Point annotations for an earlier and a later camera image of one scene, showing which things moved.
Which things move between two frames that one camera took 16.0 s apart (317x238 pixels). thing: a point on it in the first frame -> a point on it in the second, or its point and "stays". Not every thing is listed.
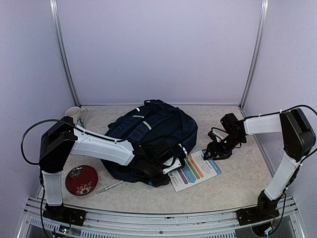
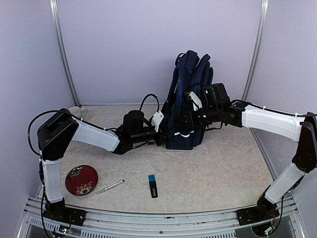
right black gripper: [221, 154] -> [191, 121]
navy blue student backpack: [152, 121] -> [193, 73]
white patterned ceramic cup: [79, 115] stays
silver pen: [110, 187] stays
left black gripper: [164, 180] -> [163, 136]
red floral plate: [81, 180] stays
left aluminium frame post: [55, 17] stays
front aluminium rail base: [224, 224] stays
